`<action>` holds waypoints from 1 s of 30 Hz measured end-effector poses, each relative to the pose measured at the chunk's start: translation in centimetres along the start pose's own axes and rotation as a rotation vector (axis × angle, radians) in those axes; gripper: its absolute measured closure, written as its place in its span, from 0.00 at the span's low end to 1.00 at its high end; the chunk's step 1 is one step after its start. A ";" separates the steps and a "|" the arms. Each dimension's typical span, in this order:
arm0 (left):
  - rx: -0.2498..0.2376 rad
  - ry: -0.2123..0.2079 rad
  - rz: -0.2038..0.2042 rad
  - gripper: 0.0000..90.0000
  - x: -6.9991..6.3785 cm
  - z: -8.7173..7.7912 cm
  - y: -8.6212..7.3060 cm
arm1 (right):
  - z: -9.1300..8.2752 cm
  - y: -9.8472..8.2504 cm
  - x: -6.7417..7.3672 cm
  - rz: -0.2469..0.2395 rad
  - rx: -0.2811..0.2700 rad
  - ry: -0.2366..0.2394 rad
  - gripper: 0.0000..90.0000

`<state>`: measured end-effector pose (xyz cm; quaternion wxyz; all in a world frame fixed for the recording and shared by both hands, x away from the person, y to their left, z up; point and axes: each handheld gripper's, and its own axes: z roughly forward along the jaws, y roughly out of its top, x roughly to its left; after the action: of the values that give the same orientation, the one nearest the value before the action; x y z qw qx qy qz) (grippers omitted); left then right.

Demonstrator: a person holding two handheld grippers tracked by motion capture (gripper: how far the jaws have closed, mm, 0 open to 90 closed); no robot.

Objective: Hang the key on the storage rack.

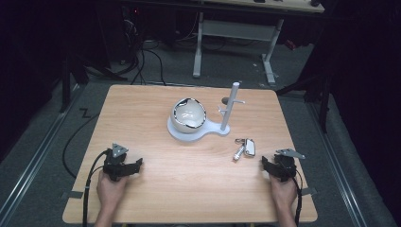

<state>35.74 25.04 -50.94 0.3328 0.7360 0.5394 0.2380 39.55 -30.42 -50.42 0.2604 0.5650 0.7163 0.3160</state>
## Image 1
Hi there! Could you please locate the wooden table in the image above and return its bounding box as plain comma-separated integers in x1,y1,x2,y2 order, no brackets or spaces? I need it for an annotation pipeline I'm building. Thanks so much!
61,83,319,225

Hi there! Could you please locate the metal floor rail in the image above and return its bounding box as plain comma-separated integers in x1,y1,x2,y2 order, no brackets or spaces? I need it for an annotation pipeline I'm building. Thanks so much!
0,84,81,219
305,99,369,227

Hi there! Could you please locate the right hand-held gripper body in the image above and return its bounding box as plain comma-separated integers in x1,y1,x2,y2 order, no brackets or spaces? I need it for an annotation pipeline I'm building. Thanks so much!
273,148,306,183

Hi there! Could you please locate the white desk frame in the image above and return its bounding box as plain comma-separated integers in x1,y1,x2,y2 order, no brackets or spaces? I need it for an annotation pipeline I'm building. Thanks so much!
192,11,286,85

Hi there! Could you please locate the white key holder stand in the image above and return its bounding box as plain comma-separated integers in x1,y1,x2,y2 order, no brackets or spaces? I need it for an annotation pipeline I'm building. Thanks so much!
166,81,247,143

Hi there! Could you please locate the white ceramic bowl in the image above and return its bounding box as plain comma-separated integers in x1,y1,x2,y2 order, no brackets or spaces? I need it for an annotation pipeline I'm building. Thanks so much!
170,96,208,134

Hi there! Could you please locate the light wooden desk top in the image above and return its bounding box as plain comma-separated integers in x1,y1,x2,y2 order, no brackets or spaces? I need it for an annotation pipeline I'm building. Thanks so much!
201,0,325,14

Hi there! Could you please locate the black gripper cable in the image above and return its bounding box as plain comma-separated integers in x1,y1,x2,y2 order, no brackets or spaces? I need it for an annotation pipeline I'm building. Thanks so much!
81,148,111,227
292,169,305,227

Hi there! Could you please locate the person's left hand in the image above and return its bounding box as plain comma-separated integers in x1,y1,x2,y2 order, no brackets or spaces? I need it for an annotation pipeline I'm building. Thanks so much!
96,171,129,210

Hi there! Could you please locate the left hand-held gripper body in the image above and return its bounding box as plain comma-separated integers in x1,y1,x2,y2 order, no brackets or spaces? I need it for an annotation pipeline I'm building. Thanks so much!
102,143,131,183

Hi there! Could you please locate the person's right hand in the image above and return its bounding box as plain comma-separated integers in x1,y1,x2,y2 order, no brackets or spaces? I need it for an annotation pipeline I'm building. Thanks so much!
269,174,299,210

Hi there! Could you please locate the black floor cable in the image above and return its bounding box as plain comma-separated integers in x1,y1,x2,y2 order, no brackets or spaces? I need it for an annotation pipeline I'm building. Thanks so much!
61,108,101,180

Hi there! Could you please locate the dark computer tower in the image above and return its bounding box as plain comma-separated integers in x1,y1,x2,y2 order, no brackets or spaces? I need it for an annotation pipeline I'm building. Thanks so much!
120,5,145,65

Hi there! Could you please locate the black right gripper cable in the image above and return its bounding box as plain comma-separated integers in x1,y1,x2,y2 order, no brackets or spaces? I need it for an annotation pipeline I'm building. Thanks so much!
292,169,305,227

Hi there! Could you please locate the black metal stand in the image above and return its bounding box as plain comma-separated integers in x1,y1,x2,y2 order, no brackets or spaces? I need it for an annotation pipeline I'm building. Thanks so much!
59,55,129,114
274,70,334,134

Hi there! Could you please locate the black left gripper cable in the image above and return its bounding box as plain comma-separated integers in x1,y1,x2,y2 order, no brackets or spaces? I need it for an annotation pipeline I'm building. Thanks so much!
81,148,111,227

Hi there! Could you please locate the bundle of black cables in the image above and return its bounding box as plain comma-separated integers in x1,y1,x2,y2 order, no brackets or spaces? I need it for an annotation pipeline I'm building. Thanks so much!
110,37,168,87

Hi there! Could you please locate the silver key bunch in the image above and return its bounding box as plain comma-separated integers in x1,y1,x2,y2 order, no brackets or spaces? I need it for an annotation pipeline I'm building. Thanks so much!
232,137,257,162

